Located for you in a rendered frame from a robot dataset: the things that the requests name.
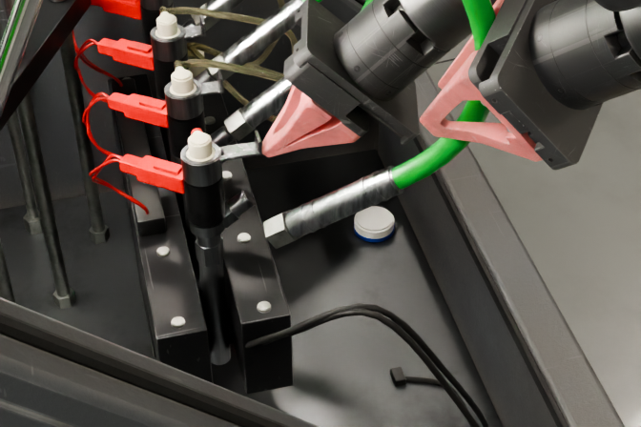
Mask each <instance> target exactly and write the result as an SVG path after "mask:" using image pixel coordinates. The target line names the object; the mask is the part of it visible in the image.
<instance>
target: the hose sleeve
mask: <svg viewBox="0 0 641 427"><path fill-rule="evenodd" d="M393 168H394V166H388V167H386V168H384V169H382V170H380V171H375V172H373V173H371V174H370V175H368V176H364V177H362V178H361V179H359V180H357V181H355V182H353V183H350V184H348V185H346V186H344V187H341V188H339V189H337V190H335V191H333V192H331V193H328V194H326V195H323V196H321V197H319V198H315V199H312V200H311V201H310V202H308V203H303V204H301V205H300V206H299V207H297V208H295V209H293V210H291V211H289V212H287V213H286V216H285V224H286V227H287V229H288V231H289V232H290V234H291V235H293V236H295V237H302V236H304V235H306V234H310V233H313V232H316V231H317V230H318V229H321V228H325V227H327V226H328V225H330V224H332V223H334V222H337V221H339V220H341V219H344V218H346V217H347V216H350V215H352V214H355V213H358V212H360V211H362V210H365V209H367V208H369V207H372V206H376V205H378V204H379V203H381V202H383V201H387V200H389V199H390V198H391V197H394V196H396V195H398V194H401V193H403V191H404V189H400V188H399V187H398V186H397V185H396V183H395V181H394V179H393V176H392V169H393Z"/></svg>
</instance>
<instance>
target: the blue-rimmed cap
mask: <svg viewBox="0 0 641 427"><path fill-rule="evenodd" d="M394 230H395V224H394V216H393V214H392V213H391V212H390V211H389V210H387V209H385V208H382V207H377V206H372V207H369V208H367V209H365V210H362V211H360V212H358V213H356V215H355V219H354V232H355V234H356V236H357V237H359V238H360V239H362V240H364V241H368V242H381V241H385V240H386V239H388V238H389V237H391V236H392V234H393V233H394Z"/></svg>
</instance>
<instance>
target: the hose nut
mask: <svg viewBox="0 0 641 427"><path fill-rule="evenodd" d="M289 211H290V210H288V211H286V212H284V213H280V214H278V215H276V216H274V217H271V218H269V219H267V220H265V221H264V222H263V225H264V231H265V237H266V238H267V240H268V241H269V242H270V243H271V244H272V245H273V246H274V247H275V249H277V248H280V247H282V246H284V245H287V244H289V243H291V242H293V241H296V240H297V239H299V238H300V237H295V236H293V235H291V234H290V232H289V231H288V229H287V227H286V224H285V216H286V213H287V212H289Z"/></svg>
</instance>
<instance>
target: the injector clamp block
mask: <svg viewBox="0 0 641 427"><path fill-rule="evenodd" d="M131 78H133V79H134V81H135V86H136V90H137V94H140V95H144V96H149V97H153V95H152V91H151V86H150V82H149V78H148V75H147V74H139V75H132V76H125V77H118V79H119V80H124V79H131ZM203 106H204V117H205V129H206V134H210V135H211V134H212V133H214V132H215V131H217V130H218V129H219V128H221V127H222V126H225V124H224V120H225V119H226V118H227V117H229V115H228V112H227V110H226V107H225V103H224V100H223V97H222V94H221V93H219V94H212V95H205V96H203ZM144 125H145V130H146V134H147V138H148V143H149V147H150V152H151V156H152V157H156V158H159V159H163V160H166V161H168V159H167V154H166V151H165V147H164V143H163V139H162V134H161V130H160V127H159V126H157V125H153V124H149V123H146V122H144ZM222 176H223V188H224V200H226V199H229V200H230V199H231V198H232V197H234V196H235V195H236V194H238V193H239V192H241V191H242V190H244V191H247V192H248V193H249V194H250V195H251V196H252V197H253V199H254V201H255V206H253V207H252V208H251V209H249V210H248V211H247V212H245V213H243V214H242V215H241V216H240V218H239V220H237V221H236V222H235V223H233V224H232V225H230V226H229V227H228V228H225V229H224V231H223V232H222V233H221V234H220V236H222V237H223V247H224V257H223V258H222V259H223V271H224V282H225V293H226V304H227V315H228V327H229V338H230V344H231V343H233V344H234V348H235V352H236V356H237V360H238V367H239V370H240V374H241V378H242V382H243V386H244V390H245V393H246V394H247V395H249V394H253V393H259V392H264V391H269V390H274V389H278V388H283V387H289V386H292V385H293V383H294V380H293V354H292V336H288V337H284V338H281V339H278V340H276V341H273V342H271V343H269V344H266V345H263V346H262V345H261V344H259V345H257V346H254V347H251V348H248V349H247V348H245V344H246V343H247V342H248V341H251V340H254V339H256V338H259V337H262V336H267V335H270V334H273V333H276V332H279V331H282V330H284V329H287V328H289V327H291V313H290V310H289V307H288V304H287V301H286V298H285V294H284V291H283V289H282V286H281V283H280V279H279V274H278V271H277V268H276V264H275V261H274V258H273V256H272V253H271V249H270V246H269V243H268V240H267V238H266V237H265V231H264V228H263V225H262V222H261V219H260V215H259V212H258V207H257V204H256V200H255V198H254V195H253V192H252V189H251V186H250V182H249V179H248V176H247V173H246V171H245V167H244V164H243V161H242V158H240V159H233V160H226V161H225V162H224V163H223V164H222ZM158 190H159V194H160V199H161V203H162V208H163V212H164V216H165V222H166V232H165V233H159V234H148V235H142V236H140V235H139V234H138V229H137V225H136V219H135V214H134V205H133V202H132V201H131V200H129V199H127V203H128V208H129V213H130V219H131V223H132V229H133V236H134V248H135V254H136V261H137V268H138V274H139V280H140V286H141V291H142V296H143V301H144V307H145V312H146V316H147V322H148V327H149V333H150V338H151V343H152V348H153V353H154V357H156V360H157V361H159V362H162V363H164V364H167V365H169V366H172V367H174V368H177V369H178V370H181V371H183V372H185V373H188V374H190V375H193V376H197V377H199V378H202V379H204V380H207V381H209V382H212V383H213V374H212V364H211V355H210V345H209V337H208V329H207V324H206V320H205V316H204V309H203V300H202V291H200V290H199V289H198V287H197V284H196V277H195V272H194V268H193V264H192V260H191V256H190V252H189V248H188V240H187V232H186V229H184V228H183V223H182V219H181V215H180V211H179V207H178V203H177V199H176V192H174V191H170V190H167V189H163V188H160V187H158Z"/></svg>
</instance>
